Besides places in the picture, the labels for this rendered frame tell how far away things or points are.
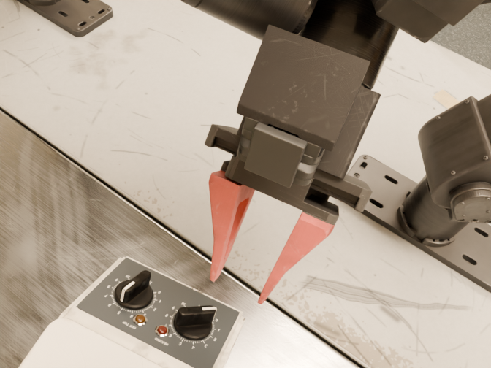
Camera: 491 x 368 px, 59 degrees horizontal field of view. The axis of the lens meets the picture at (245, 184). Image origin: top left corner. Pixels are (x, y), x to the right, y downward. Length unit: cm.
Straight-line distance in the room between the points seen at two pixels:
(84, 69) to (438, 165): 44
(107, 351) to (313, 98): 24
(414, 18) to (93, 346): 29
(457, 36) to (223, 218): 225
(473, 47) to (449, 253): 199
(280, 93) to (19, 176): 39
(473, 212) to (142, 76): 42
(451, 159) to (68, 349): 33
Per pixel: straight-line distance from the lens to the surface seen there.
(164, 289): 40
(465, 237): 53
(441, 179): 39
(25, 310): 46
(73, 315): 37
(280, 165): 18
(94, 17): 68
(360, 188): 25
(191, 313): 36
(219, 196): 26
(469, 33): 252
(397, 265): 49
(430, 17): 25
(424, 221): 47
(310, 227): 25
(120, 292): 37
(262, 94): 18
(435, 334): 48
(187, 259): 45
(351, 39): 26
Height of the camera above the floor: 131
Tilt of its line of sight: 58 degrees down
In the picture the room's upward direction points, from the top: 10 degrees clockwise
